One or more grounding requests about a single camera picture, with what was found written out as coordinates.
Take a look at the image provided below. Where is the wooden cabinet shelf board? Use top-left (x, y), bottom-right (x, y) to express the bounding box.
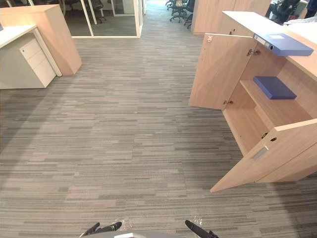
top-left (239, 79), bottom-right (313, 127)

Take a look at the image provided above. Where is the white drawer pedestal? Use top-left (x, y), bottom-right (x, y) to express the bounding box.
top-left (0, 37), bottom-right (57, 90)

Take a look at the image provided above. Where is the grey robot torso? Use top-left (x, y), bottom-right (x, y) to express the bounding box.
top-left (83, 231), bottom-right (184, 238)

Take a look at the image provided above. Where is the white framed glass partition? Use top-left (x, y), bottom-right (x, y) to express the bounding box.
top-left (58, 0), bottom-right (145, 39)

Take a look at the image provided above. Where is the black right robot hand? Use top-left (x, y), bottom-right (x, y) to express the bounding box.
top-left (185, 220), bottom-right (220, 238)

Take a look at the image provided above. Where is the dark blue flat folder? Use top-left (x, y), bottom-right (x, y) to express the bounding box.
top-left (253, 76), bottom-right (297, 100)

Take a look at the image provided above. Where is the wooden cabinet door with handle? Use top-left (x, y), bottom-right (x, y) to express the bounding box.
top-left (210, 119), bottom-right (317, 193)

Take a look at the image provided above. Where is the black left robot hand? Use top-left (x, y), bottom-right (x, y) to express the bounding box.
top-left (79, 221), bottom-right (123, 238)

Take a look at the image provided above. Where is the silver recessed door handle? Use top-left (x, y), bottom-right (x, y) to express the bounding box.
top-left (252, 146), bottom-right (269, 161)

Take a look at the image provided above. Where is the wooden cabinet door with hinges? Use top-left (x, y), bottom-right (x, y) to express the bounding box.
top-left (188, 33), bottom-right (259, 111)

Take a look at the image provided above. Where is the black office chair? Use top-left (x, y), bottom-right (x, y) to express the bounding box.
top-left (169, 0), bottom-right (190, 23)
top-left (183, 0), bottom-right (196, 29)
top-left (265, 0), bottom-right (302, 25)

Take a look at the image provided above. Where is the tall wooden cabinet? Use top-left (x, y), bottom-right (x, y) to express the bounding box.
top-left (190, 0), bottom-right (272, 36)

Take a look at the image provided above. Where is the light blue box folder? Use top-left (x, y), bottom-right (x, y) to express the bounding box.
top-left (253, 33), bottom-right (315, 57)

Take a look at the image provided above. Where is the open wooden office cabinet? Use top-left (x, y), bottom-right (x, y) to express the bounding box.
top-left (217, 10), bottom-right (317, 184)

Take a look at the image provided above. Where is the white office desk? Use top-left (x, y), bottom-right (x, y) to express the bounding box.
top-left (0, 24), bottom-right (62, 77)

